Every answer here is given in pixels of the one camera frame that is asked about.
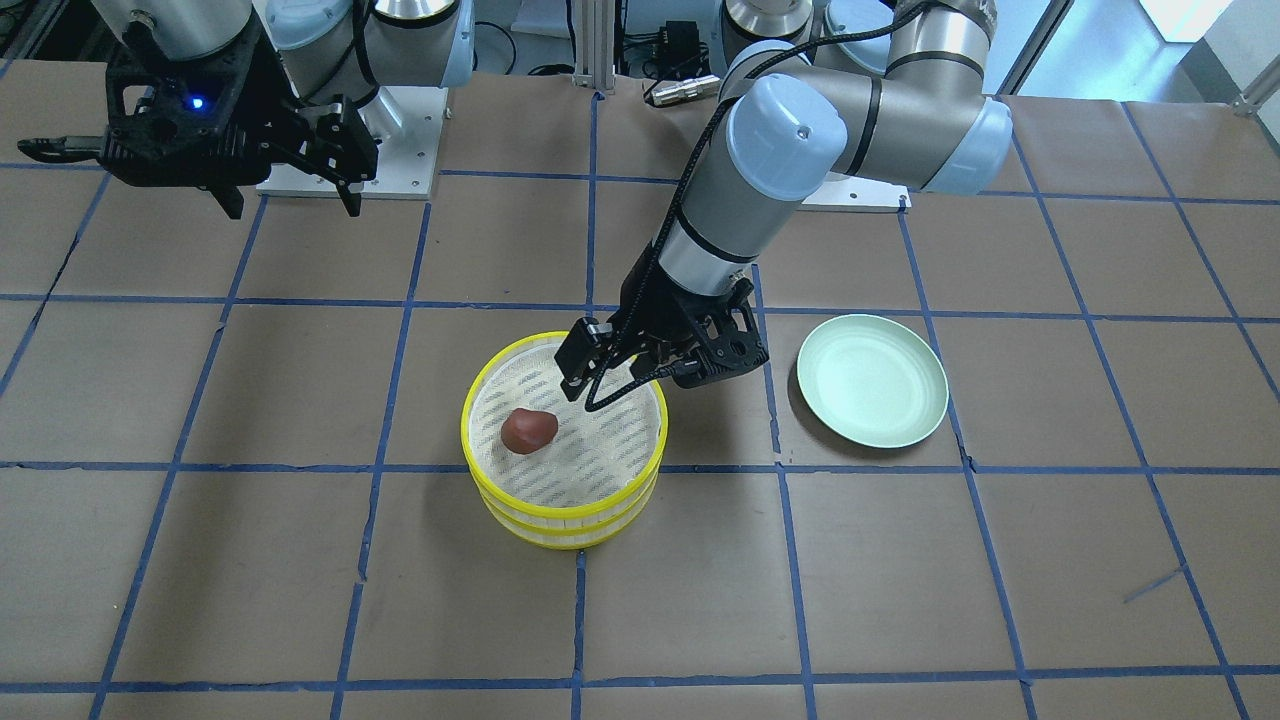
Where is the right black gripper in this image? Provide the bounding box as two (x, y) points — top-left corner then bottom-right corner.
(99, 20), (378, 220)

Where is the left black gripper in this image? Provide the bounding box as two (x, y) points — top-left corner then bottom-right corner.
(614, 250), (769, 389)

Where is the brown red bun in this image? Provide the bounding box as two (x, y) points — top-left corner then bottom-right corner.
(500, 407), (561, 456)

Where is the yellow steamer layer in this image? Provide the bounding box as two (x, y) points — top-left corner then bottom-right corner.
(474, 470), (659, 550)
(460, 331), (668, 525)

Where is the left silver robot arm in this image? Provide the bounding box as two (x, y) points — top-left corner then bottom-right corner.
(589, 1), (1012, 388)

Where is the light green plate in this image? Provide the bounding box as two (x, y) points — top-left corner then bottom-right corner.
(796, 314), (950, 448)

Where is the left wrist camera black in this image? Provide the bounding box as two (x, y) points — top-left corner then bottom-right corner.
(554, 316), (622, 402)

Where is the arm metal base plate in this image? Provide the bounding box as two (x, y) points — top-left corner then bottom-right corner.
(255, 86), (449, 201)
(799, 172), (911, 213)

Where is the aluminium frame post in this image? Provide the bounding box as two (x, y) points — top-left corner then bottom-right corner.
(564, 1), (623, 96)

